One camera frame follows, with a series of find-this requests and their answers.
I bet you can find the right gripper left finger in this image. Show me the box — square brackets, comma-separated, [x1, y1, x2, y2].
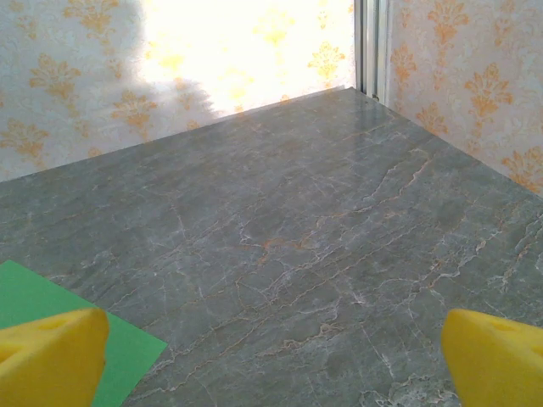
[0, 307, 110, 407]

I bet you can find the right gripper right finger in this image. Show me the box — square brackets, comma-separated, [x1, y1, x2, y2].
[440, 308, 543, 407]

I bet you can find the aluminium corner post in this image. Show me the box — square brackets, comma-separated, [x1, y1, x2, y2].
[353, 0, 391, 105]

